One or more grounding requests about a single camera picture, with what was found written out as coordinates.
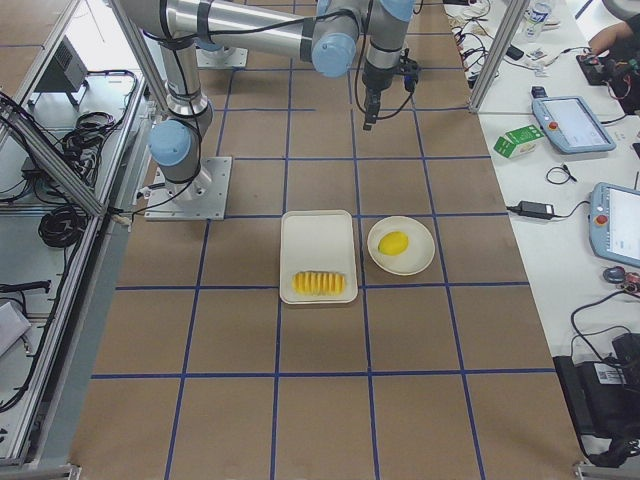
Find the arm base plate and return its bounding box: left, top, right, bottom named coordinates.
left=143, top=157, right=232, bottom=221

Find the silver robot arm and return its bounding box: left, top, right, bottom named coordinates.
left=115, top=1, right=419, bottom=208

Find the blue teach pendant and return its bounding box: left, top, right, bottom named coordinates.
left=588, top=182, right=640, bottom=267
left=531, top=96, right=616, bottom=154

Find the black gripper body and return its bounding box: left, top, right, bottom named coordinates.
left=362, top=60, right=398, bottom=108

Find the white rectangular tray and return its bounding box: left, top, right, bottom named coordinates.
left=279, top=210, right=358, bottom=305

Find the aluminium frame post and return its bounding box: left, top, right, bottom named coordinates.
left=469, top=0, right=529, bottom=113

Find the grey electronics box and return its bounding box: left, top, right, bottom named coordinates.
left=34, top=36, right=88, bottom=107

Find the black power adapter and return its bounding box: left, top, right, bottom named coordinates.
left=518, top=201, right=555, bottom=220

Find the cream round plate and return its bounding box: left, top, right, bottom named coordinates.
left=367, top=216, right=435, bottom=276

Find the lower blue teach pendant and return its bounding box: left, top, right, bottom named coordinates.
left=588, top=182, right=640, bottom=267

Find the green white carton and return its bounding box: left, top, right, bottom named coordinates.
left=493, top=124, right=544, bottom=159

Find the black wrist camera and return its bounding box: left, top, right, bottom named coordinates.
left=398, top=55, right=420, bottom=94

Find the sliced yellow mango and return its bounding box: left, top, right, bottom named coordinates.
left=292, top=271, right=346, bottom=296

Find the upper blue teach pendant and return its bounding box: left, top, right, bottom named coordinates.
left=531, top=96, right=616, bottom=154

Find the yellow lemon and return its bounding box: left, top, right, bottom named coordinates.
left=377, top=231, right=410, bottom=256

